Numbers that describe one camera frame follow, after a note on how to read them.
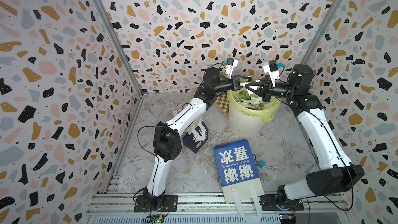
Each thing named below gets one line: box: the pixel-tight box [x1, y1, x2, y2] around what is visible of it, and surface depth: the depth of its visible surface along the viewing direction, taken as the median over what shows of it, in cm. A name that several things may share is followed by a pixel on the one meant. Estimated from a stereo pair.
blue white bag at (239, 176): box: [212, 139, 265, 222], surface depth 79 cm
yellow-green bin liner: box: [226, 88, 281, 123], surface depth 77 cm
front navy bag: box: [182, 118, 209, 154], surface depth 85 cm
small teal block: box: [257, 159, 266, 169], surface depth 87 cm
